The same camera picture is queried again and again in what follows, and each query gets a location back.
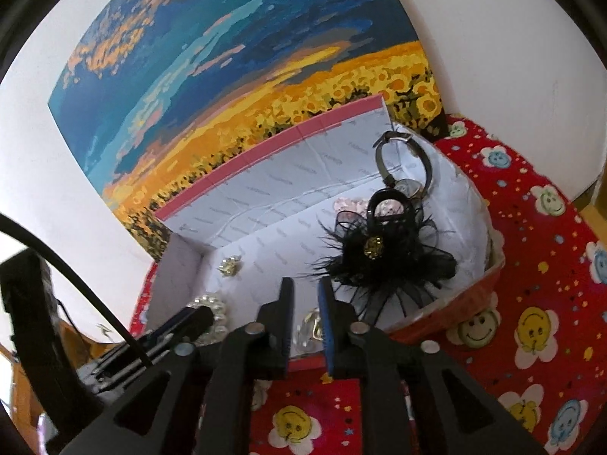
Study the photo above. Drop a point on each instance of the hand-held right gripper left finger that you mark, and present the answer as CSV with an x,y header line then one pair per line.
x,y
289,308

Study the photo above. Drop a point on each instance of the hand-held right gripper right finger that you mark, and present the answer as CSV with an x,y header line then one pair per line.
x,y
327,322

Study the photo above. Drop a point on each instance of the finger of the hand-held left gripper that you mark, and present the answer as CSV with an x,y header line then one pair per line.
x,y
194,320

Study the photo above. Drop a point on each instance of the clear gold-trimmed ornament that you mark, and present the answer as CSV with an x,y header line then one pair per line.
x,y
310,329

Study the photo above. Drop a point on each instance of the gold rhinestone earring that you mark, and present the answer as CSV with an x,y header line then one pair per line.
x,y
231,266

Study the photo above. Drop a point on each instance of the pale pink flower ornament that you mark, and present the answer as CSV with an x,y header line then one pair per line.
x,y
346,206

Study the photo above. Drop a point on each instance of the pink cardboard box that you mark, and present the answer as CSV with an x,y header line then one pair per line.
x,y
284,170

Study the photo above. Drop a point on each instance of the bronze wristwatch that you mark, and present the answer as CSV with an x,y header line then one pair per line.
x,y
405,187

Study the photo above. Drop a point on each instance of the black feather hair clip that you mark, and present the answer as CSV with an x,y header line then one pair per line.
x,y
389,256

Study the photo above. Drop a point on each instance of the red smiley flower tablecloth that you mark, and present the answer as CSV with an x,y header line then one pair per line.
x,y
521,270

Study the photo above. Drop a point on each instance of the sunflower field painting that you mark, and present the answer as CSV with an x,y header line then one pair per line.
x,y
213,57

